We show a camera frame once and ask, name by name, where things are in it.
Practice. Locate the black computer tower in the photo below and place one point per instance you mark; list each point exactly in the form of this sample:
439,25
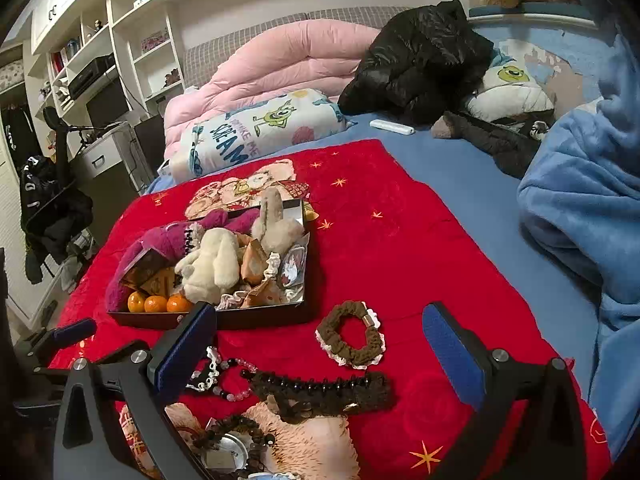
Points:
150,145

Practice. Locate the small dark figurine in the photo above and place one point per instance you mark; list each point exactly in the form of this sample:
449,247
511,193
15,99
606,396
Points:
172,77

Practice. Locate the black jacket on chair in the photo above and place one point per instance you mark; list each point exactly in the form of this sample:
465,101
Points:
55,210

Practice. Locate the orange snack packet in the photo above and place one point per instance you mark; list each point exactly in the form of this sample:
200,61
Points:
257,262

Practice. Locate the orange mandarin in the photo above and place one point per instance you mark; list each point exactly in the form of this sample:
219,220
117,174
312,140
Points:
135,302
177,304
154,304

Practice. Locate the beige long-eared plush toy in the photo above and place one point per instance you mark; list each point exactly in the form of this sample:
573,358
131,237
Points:
277,232

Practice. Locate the red printed blanket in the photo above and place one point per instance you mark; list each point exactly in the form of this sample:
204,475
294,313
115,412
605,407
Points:
400,240

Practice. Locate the magenta plush toy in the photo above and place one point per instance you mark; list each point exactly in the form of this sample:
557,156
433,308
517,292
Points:
165,240

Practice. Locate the white desk with drawer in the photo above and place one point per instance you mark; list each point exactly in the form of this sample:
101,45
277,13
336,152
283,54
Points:
100,155

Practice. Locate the white remote control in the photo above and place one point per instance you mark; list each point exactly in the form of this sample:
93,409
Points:
390,126

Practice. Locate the white cartoon printed pillow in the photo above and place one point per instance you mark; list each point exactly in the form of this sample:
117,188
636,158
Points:
515,95

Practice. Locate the red books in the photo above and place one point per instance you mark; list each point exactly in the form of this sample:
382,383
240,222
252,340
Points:
57,62

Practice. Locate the hanging dark clothes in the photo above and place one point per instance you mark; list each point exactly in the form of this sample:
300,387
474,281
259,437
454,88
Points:
20,130

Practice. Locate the white wall bookshelf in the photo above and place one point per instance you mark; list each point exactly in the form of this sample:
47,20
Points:
125,25

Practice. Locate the pink duvet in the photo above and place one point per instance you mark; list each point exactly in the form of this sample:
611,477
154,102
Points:
280,60

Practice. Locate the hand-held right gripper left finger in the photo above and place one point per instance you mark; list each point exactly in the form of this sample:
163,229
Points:
182,355

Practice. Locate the white cartoon printed rolled blanket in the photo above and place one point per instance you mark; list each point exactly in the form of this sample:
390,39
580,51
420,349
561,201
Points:
300,125

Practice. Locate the dark grey garment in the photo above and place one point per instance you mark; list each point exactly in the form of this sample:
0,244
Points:
490,140

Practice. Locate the bed with blue sheet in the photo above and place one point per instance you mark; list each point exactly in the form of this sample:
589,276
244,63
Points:
450,185

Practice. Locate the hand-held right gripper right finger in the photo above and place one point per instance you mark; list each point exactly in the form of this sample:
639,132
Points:
450,355

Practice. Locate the silver foil packet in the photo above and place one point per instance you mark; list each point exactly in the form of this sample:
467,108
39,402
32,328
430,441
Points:
295,270

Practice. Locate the cream plush toy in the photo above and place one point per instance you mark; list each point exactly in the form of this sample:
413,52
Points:
210,260

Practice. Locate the round metal tin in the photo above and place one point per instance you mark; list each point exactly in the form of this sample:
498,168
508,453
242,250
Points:
230,447

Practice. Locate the blue fleece blanket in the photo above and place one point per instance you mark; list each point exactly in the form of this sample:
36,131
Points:
575,200

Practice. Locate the black computer monitor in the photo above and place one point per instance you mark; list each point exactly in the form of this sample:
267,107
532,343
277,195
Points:
107,102

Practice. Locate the black puffer jacket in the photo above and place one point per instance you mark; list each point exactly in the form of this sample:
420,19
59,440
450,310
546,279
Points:
425,60

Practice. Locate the brown scrunchie with white lace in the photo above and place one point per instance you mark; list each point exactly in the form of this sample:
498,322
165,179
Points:
332,320

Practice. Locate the brown paper packet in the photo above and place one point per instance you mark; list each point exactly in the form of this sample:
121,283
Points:
150,270

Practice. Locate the dark brown lace headband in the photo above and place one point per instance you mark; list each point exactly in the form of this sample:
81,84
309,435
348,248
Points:
320,392

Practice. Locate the black cardboard box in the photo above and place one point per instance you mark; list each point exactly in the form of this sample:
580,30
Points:
260,317

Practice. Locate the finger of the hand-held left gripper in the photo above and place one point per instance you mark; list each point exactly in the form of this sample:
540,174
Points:
75,332

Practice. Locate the pink box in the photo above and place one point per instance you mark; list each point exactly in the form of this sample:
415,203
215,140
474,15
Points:
152,39

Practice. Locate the black printer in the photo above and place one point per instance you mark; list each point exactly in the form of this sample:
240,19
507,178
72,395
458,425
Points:
90,75

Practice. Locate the grey checked headboard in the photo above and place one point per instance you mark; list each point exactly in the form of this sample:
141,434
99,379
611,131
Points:
210,55

